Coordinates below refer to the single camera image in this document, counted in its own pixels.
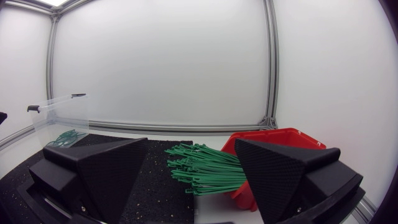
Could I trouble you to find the red plastic box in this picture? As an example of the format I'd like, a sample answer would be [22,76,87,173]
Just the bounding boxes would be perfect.
[220,127,327,212]

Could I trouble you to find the clear plastic bin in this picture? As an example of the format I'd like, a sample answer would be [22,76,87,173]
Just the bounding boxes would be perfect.
[26,93,90,149]

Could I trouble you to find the closed green cable ties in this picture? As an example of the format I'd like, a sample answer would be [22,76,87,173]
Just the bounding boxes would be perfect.
[46,129,87,147]

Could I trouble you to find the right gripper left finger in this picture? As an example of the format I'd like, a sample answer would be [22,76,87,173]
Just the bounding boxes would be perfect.
[28,138,149,223]

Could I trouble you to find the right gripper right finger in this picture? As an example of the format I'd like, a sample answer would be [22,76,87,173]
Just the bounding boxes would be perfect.
[234,138,364,224]

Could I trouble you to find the black speckled mat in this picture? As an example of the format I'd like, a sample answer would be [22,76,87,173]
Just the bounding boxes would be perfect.
[0,133,195,224]

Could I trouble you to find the bundle of green cable ties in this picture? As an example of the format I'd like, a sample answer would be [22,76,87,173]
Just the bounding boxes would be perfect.
[164,142,248,197]

